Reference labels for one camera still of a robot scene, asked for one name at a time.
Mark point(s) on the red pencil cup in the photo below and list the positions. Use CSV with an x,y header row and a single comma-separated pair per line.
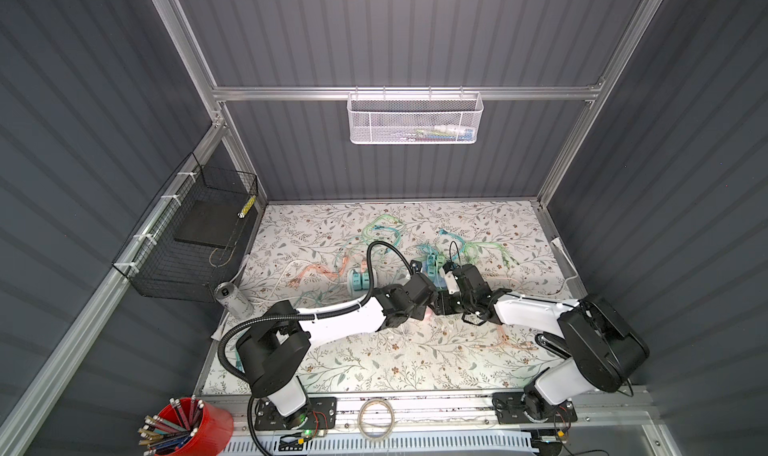
x,y
186,426

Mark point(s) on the clear tape roll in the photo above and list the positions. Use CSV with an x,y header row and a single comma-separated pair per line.
x,y
376,419

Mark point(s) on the white energy drink can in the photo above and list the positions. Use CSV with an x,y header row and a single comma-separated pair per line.
x,y
234,301

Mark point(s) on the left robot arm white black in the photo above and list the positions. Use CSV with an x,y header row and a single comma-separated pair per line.
x,y
266,352

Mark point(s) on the blue power strip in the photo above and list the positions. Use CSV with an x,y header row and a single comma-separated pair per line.
x,y
432,269

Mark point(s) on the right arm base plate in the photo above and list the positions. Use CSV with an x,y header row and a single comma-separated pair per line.
x,y
522,407

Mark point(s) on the white wire mesh basket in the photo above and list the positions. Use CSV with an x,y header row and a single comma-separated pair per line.
x,y
414,117

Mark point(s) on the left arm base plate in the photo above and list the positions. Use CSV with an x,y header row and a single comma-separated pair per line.
x,y
318,413

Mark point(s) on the black wire mesh basket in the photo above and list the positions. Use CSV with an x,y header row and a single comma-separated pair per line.
x,y
194,237

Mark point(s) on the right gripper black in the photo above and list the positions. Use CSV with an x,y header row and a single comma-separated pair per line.
x,y
441,305

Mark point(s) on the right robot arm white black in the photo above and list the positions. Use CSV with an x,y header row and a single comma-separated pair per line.
x,y
598,348

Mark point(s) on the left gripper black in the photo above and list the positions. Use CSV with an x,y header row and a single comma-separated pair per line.
x,y
420,314

